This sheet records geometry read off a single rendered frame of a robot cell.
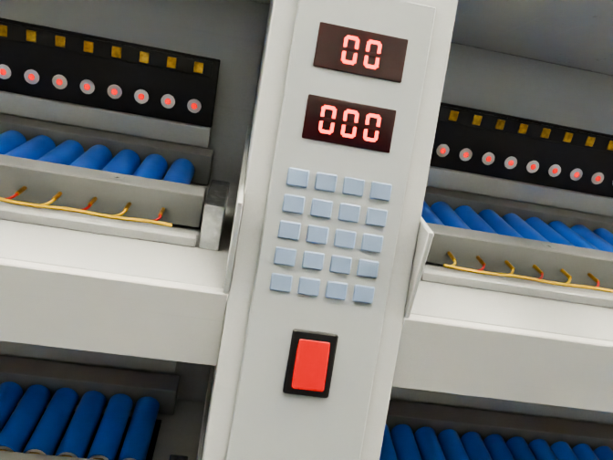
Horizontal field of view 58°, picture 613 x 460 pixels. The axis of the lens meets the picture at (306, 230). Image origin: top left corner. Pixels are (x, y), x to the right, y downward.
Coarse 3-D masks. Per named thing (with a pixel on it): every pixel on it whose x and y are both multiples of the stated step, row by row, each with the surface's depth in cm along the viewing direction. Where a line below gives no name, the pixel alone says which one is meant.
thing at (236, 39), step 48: (0, 0) 45; (48, 0) 45; (96, 0) 45; (144, 0) 46; (192, 0) 46; (240, 0) 47; (192, 48) 47; (240, 48) 47; (480, 48) 50; (240, 96) 47; (480, 96) 50; (528, 96) 51; (576, 96) 51; (240, 144) 48; (192, 384) 49
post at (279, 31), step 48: (288, 0) 28; (432, 0) 29; (288, 48) 28; (432, 48) 29; (432, 96) 29; (432, 144) 29; (240, 240) 28; (240, 288) 29; (240, 336) 29; (384, 336) 30; (384, 384) 30
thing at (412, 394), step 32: (416, 416) 47; (448, 416) 48; (480, 416) 48; (512, 416) 49; (576, 416) 51; (608, 416) 51; (384, 448) 43; (416, 448) 44; (448, 448) 45; (480, 448) 45; (512, 448) 47; (544, 448) 47; (576, 448) 48; (608, 448) 48
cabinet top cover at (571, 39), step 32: (256, 0) 47; (480, 0) 39; (512, 0) 38; (544, 0) 38; (576, 0) 37; (608, 0) 36; (480, 32) 46; (512, 32) 44; (544, 32) 43; (576, 32) 42; (608, 32) 41; (576, 64) 50; (608, 64) 48
